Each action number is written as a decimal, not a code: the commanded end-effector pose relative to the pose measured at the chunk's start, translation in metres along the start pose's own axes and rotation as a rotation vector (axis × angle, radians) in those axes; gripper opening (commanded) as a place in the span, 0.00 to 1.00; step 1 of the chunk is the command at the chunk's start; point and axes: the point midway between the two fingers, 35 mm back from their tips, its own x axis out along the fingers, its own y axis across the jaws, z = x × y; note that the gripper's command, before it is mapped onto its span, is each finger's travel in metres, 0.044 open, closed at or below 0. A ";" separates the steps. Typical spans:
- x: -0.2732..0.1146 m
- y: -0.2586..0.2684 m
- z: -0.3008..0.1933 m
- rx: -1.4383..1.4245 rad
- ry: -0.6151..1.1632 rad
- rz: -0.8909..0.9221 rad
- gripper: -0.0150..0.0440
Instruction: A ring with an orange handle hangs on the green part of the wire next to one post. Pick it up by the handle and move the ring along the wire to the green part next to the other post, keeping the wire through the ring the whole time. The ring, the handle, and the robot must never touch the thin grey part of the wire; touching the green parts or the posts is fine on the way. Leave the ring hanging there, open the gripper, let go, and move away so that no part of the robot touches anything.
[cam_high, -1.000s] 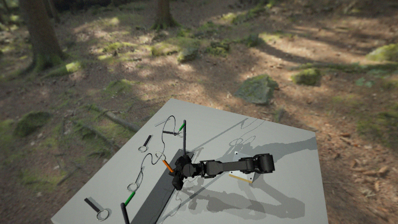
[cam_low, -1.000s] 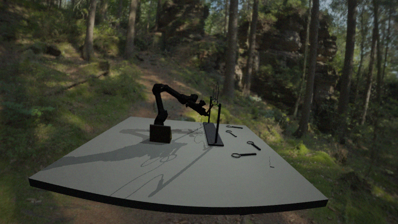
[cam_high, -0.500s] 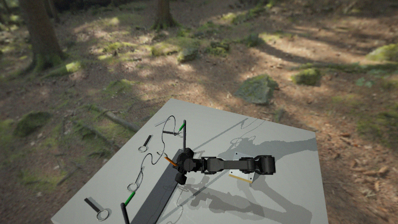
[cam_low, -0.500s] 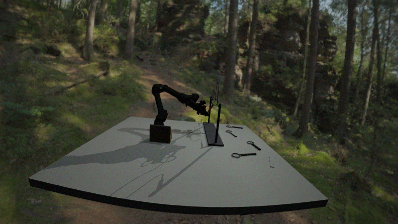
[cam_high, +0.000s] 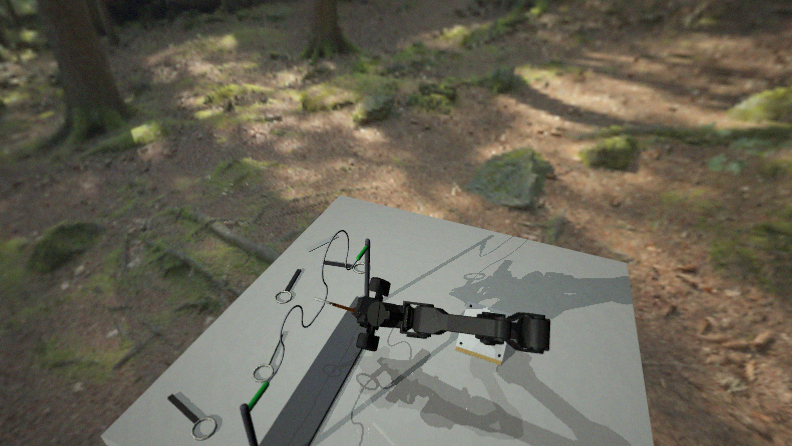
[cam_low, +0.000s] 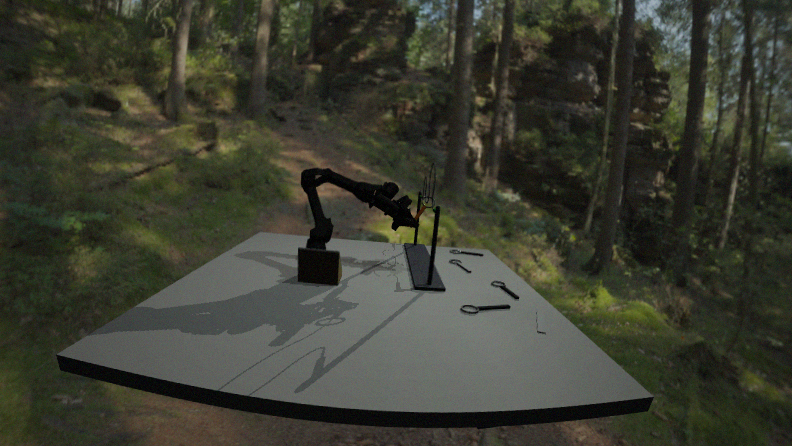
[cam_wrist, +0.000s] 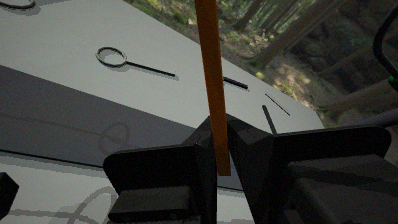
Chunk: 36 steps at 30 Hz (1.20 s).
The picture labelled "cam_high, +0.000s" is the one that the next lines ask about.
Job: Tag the black loop with thin straight handle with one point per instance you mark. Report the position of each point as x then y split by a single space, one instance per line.
269 359

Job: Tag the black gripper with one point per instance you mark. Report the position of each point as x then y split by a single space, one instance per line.
369 341

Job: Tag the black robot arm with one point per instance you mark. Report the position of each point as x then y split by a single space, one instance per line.
531 331

